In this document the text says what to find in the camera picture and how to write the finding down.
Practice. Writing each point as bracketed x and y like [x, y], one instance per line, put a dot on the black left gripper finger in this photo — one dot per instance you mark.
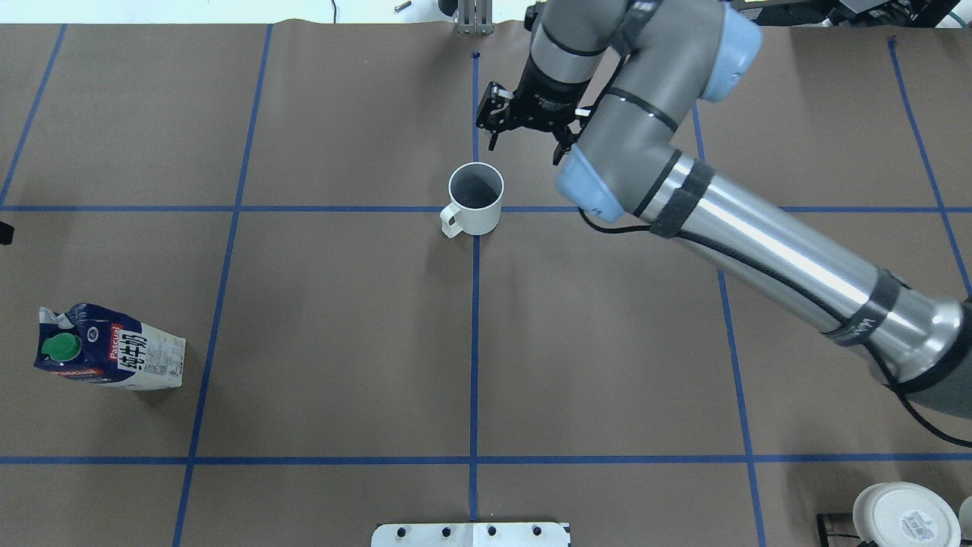
[6, 233]

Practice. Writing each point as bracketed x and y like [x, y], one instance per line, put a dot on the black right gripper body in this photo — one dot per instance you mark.
[548, 97]

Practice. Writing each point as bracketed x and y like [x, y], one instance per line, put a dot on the white mug grey inside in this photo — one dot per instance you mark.
[475, 192]

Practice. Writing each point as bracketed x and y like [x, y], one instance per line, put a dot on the blue white milk carton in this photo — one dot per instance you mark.
[100, 346]

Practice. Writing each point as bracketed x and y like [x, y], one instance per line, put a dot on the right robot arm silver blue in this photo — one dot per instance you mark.
[612, 80]

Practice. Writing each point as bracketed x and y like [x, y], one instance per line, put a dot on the white upside-down mug on rack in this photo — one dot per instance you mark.
[905, 514]

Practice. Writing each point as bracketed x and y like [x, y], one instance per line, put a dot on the aluminium frame post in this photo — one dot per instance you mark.
[474, 18]

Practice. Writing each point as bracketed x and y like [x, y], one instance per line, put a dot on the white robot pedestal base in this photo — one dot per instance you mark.
[473, 534]

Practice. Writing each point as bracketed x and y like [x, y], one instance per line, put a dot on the black wire mug rack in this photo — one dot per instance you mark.
[837, 529]

